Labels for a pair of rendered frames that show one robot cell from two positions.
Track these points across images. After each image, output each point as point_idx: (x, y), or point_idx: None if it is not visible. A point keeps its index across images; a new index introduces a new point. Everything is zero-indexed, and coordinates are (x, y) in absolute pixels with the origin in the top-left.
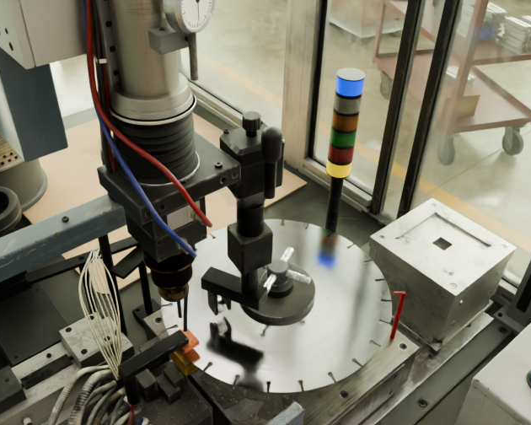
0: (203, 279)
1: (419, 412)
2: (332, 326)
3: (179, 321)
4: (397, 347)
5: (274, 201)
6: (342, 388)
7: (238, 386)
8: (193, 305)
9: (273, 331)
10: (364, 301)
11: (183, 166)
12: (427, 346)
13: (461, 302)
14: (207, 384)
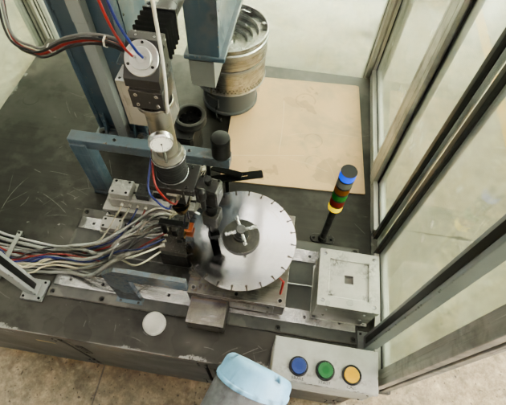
0: None
1: (271, 329)
2: (241, 267)
3: (198, 218)
4: (276, 299)
5: None
6: (238, 292)
7: (188, 257)
8: None
9: (221, 250)
10: (265, 270)
11: (171, 180)
12: (308, 312)
13: (325, 309)
14: None
